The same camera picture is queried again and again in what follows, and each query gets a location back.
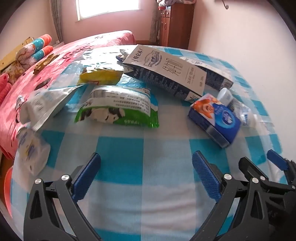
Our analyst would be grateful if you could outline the small white tissue pack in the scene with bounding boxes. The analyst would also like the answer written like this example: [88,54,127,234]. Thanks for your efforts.
[16,127,51,176]

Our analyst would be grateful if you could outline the crushed clear plastic bottle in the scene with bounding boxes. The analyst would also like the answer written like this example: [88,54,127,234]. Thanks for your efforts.
[217,87,257,128]

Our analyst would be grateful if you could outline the blue Vinda tissue pack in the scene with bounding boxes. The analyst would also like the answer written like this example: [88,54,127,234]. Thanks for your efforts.
[188,93,241,148]

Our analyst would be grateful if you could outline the white blue plastic bag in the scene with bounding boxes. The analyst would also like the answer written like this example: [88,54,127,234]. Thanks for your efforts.
[19,85,81,131]

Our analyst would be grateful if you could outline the green white snack bag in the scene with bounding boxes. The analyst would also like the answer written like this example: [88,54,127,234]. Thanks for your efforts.
[74,85,159,128]

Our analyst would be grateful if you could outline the dark blue milk carton box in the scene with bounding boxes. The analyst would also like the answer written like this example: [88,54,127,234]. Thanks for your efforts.
[180,57,234,90]

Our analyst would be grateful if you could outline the yellow snack bag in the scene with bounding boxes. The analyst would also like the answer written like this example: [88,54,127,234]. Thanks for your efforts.
[77,67,123,85]

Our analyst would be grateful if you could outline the white milk carton box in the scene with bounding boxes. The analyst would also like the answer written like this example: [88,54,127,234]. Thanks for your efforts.
[122,45,207,102]

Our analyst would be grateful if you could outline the small blue snack wrapper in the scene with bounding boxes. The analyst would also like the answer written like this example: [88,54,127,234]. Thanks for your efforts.
[116,49,130,63]

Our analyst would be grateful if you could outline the blue checkered table cover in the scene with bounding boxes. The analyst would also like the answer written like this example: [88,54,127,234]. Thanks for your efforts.
[9,45,285,241]

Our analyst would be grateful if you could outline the black smartphone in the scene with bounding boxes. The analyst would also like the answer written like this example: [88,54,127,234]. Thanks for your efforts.
[34,78,51,90]

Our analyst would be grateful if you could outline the pink love you bedspread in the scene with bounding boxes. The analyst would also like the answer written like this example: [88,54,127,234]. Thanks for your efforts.
[1,30,135,159]

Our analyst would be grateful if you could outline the pink folded pillows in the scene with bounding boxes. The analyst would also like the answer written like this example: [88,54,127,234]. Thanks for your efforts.
[0,73,12,104]

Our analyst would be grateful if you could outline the olive crumpled cloth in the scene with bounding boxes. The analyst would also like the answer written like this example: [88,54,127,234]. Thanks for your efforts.
[33,54,59,75]

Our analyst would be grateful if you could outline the rolled colourful quilt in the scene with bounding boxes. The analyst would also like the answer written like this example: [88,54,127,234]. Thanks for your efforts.
[16,34,54,70]

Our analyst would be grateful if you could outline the yellow wooden headboard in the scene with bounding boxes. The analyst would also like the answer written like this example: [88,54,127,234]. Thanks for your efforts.
[0,37,34,71]

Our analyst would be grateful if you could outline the brown wooden cabinet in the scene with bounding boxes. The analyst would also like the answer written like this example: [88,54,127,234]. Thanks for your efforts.
[159,3,195,49]

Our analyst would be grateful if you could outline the bright window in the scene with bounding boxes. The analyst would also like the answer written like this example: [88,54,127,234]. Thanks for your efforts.
[75,0,140,20]

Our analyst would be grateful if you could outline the grey window curtain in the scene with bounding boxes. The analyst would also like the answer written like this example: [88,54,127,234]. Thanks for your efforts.
[50,0,64,43]

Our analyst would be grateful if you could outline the folded blanket on cabinet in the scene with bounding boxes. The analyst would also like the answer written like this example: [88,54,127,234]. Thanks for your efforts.
[156,0,196,8]

